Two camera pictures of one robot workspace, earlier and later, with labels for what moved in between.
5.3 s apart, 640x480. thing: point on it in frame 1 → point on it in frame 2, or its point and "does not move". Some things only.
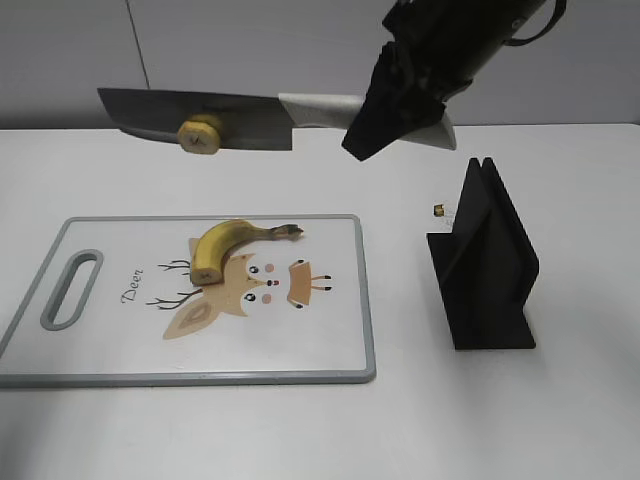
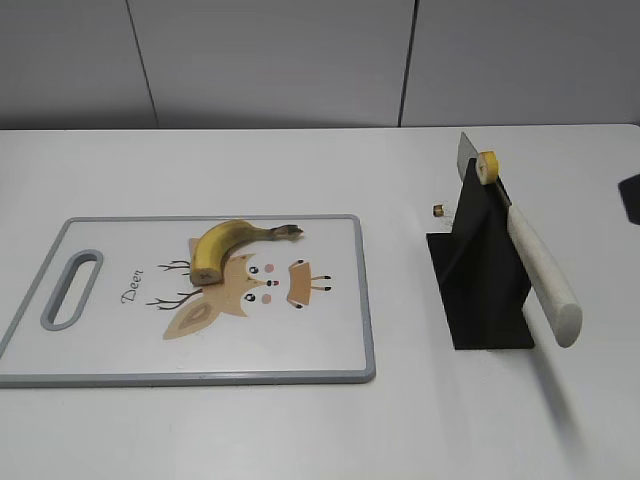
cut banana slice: [201, 134] → [488, 167]
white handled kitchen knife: [246, 121] → [548, 290]
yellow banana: [214, 243] does not move
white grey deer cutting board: [113, 304] does not move
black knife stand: [486, 266] does not move
